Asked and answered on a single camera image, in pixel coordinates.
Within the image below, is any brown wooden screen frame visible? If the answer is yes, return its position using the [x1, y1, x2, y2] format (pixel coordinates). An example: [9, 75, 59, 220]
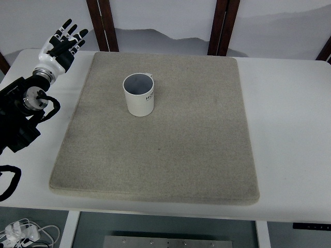
[0, 51, 11, 76]
[86, 0, 119, 52]
[207, 0, 241, 56]
[315, 36, 331, 64]

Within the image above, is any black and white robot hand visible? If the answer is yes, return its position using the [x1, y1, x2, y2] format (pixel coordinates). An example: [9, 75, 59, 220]
[38, 18, 89, 76]

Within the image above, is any white cable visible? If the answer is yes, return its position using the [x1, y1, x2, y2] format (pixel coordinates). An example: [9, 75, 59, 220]
[0, 218, 61, 248]

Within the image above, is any beige felt mat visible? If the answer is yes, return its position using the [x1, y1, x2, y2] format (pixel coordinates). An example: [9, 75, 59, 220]
[48, 51, 260, 206]

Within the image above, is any black table control panel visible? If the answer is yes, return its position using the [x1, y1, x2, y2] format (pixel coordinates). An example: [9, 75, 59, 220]
[292, 222, 331, 230]

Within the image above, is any white power adapter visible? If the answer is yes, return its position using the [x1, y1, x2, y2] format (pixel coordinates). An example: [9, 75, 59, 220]
[4, 221, 41, 244]

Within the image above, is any white table leg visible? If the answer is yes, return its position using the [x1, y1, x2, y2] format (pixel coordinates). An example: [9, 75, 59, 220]
[254, 221, 272, 248]
[59, 211, 81, 248]

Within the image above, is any grey metal plate with screws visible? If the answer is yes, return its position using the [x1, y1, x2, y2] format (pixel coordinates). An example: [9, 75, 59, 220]
[103, 235, 235, 248]

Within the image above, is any white ribbed cup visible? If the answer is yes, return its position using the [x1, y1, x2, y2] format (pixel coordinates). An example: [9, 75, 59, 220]
[122, 72, 156, 117]

